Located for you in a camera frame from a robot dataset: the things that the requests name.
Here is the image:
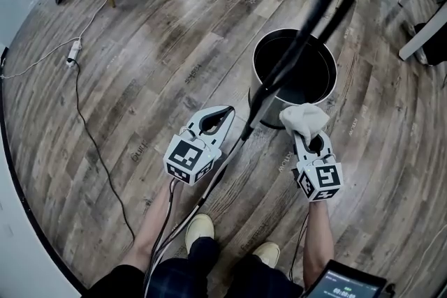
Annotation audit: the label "white power cable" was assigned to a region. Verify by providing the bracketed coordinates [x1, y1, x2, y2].
[79, 0, 126, 41]
[0, 38, 80, 80]

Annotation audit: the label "white cloth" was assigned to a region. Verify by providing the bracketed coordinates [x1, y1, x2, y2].
[278, 103, 331, 146]

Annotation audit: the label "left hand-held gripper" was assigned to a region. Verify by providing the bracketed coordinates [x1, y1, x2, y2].
[162, 105, 236, 187]

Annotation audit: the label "thin black floor cable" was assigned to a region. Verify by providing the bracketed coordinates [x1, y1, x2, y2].
[69, 59, 136, 242]

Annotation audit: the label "thick black head cable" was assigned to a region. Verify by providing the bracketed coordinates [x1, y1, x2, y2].
[142, 0, 387, 298]

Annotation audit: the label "person's left beige shoe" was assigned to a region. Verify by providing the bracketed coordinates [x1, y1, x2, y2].
[184, 213, 215, 263]

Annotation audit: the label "person's dark plaid trousers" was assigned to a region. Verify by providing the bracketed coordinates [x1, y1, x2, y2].
[145, 236, 305, 298]

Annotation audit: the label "person's black shirt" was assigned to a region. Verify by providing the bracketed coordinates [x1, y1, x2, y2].
[82, 264, 146, 298]

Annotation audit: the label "white desk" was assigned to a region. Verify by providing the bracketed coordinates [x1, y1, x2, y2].
[382, 0, 447, 62]

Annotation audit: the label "person's right beige shoe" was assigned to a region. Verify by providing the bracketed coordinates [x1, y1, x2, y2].
[251, 241, 281, 269]

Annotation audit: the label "white power strip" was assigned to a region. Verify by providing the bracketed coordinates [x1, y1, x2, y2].
[66, 38, 82, 68]

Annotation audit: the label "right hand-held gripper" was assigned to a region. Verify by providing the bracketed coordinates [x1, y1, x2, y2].
[291, 130, 345, 203]

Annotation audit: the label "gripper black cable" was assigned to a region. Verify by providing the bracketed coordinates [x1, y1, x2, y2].
[148, 178, 177, 276]
[288, 211, 310, 281]

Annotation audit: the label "steel trash bin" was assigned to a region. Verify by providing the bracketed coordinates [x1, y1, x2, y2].
[247, 27, 339, 131]

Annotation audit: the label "black tablet with screen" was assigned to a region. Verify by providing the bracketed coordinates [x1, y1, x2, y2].
[302, 259, 388, 298]

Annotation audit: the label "person's beige shoe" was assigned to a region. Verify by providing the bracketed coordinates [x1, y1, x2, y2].
[251, 241, 281, 269]
[184, 213, 215, 263]

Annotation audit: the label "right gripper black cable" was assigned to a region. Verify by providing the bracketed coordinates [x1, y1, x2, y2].
[288, 211, 310, 281]

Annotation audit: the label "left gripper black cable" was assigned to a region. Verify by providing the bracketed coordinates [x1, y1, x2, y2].
[148, 178, 177, 276]

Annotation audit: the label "person's right forearm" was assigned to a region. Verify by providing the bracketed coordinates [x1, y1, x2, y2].
[302, 199, 336, 290]

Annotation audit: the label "person's left forearm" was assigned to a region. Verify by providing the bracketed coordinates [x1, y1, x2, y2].
[120, 181, 184, 273]

